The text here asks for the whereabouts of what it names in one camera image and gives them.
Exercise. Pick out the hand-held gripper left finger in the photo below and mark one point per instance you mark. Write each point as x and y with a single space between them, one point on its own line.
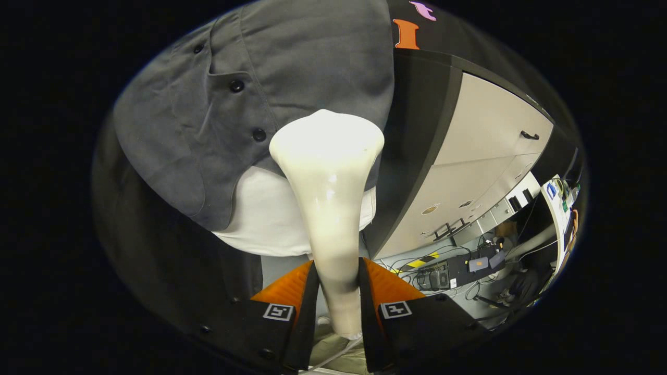
308 323

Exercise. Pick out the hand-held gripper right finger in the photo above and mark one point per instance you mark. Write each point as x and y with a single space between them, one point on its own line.
367 323

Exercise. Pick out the grey button-up shirt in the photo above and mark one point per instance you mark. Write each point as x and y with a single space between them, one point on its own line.
312 62

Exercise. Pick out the black floor equipment box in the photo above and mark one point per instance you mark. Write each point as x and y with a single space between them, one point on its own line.
458 268

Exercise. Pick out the black backdrop cloth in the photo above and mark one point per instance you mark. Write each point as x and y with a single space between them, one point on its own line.
167 260

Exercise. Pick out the white drawer unit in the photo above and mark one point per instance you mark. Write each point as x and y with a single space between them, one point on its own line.
521 182

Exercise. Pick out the white side desk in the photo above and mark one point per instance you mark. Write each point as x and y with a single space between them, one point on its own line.
555 208

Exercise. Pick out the beige cabinet with dark top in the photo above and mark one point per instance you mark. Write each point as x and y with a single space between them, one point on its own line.
479 130

